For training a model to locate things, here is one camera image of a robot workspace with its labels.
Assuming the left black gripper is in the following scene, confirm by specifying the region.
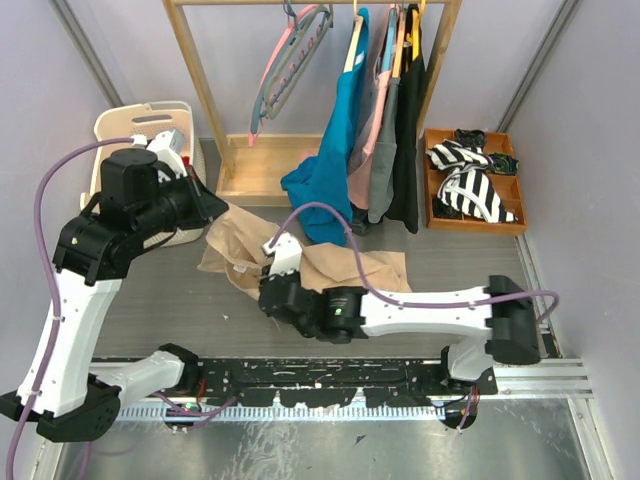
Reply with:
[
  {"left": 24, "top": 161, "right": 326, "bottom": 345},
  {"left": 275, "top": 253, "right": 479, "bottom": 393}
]
[{"left": 136, "top": 162, "right": 228, "bottom": 239}]

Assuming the beige t shirt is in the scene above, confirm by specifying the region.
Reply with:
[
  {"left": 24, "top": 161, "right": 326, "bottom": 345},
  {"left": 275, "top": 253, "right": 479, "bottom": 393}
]
[{"left": 198, "top": 205, "right": 411, "bottom": 301}]

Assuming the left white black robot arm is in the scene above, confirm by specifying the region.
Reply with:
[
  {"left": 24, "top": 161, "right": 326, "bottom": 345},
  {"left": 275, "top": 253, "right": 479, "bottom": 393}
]
[{"left": 1, "top": 148, "right": 229, "bottom": 443}]

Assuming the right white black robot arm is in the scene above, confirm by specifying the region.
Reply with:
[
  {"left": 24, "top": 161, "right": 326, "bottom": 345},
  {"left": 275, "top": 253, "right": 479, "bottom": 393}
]
[{"left": 258, "top": 271, "right": 541, "bottom": 394}]

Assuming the blue t shirt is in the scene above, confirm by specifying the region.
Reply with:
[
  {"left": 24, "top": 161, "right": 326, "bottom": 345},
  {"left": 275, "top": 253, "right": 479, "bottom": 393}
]
[{"left": 281, "top": 7, "right": 370, "bottom": 222}]

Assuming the grey garment on hanger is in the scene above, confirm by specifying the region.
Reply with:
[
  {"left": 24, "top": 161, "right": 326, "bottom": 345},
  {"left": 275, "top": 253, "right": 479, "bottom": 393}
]
[{"left": 367, "top": 77, "right": 400, "bottom": 224}]

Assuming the pink garment on hanger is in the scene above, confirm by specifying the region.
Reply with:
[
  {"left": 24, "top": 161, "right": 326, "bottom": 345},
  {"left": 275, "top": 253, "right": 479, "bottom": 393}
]
[{"left": 347, "top": 4, "right": 399, "bottom": 210}]

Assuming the black garment on hanger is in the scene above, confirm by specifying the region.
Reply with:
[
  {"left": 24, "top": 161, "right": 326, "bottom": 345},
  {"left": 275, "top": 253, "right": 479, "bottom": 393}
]
[{"left": 385, "top": 4, "right": 426, "bottom": 234}]

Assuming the pink plastic hanger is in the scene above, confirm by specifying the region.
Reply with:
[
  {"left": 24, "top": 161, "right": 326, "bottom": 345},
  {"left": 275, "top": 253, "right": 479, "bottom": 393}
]
[{"left": 248, "top": 3, "right": 321, "bottom": 149}]

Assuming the grey plastic hanger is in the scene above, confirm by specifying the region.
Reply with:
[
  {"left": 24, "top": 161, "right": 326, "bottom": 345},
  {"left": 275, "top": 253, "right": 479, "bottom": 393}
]
[{"left": 252, "top": 0, "right": 335, "bottom": 132}]

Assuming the wooden hanger with blue shirt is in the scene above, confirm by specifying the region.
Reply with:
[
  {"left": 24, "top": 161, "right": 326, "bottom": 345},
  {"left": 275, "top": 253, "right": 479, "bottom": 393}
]
[{"left": 343, "top": 0, "right": 364, "bottom": 73}]

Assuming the wooden clothes rack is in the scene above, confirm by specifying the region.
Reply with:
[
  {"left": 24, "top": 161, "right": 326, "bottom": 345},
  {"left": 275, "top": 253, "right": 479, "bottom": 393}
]
[{"left": 162, "top": 1, "right": 463, "bottom": 207}]

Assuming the white laundry basket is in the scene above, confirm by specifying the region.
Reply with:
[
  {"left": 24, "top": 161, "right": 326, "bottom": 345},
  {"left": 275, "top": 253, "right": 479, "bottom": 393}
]
[{"left": 80, "top": 100, "right": 207, "bottom": 248}]

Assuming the black white striped cloth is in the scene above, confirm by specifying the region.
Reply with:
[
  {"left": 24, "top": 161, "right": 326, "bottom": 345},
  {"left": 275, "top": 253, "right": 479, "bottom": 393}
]
[{"left": 427, "top": 140, "right": 518, "bottom": 224}]

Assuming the orange wooden compartment tray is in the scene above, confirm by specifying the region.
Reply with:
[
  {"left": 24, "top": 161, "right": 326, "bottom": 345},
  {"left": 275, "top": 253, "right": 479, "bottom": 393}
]
[{"left": 423, "top": 129, "right": 527, "bottom": 236}]

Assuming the dark patterned cloth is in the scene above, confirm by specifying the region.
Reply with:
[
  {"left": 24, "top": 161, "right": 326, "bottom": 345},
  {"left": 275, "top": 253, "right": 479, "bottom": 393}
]
[{"left": 488, "top": 152, "right": 519, "bottom": 176}]

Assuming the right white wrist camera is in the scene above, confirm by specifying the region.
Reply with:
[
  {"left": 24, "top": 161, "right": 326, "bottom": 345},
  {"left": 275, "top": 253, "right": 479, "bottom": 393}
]
[{"left": 262, "top": 233, "right": 302, "bottom": 277}]

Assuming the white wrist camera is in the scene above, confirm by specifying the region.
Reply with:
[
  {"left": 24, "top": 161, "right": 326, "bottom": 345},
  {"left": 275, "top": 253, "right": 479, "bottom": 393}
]
[
  {"left": 131, "top": 129, "right": 187, "bottom": 178},
  {"left": 262, "top": 233, "right": 302, "bottom": 277}
]

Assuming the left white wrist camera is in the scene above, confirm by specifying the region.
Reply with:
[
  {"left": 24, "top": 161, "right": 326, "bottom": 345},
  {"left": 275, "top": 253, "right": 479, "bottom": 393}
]
[{"left": 131, "top": 129, "right": 187, "bottom": 178}]

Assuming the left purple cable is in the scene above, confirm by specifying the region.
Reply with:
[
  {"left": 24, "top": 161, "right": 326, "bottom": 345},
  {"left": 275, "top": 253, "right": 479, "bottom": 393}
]
[{"left": 7, "top": 137, "right": 136, "bottom": 480}]

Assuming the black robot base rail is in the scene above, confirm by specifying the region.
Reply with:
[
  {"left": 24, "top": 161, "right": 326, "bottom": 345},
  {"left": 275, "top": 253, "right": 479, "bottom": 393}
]
[{"left": 160, "top": 358, "right": 498, "bottom": 422}]

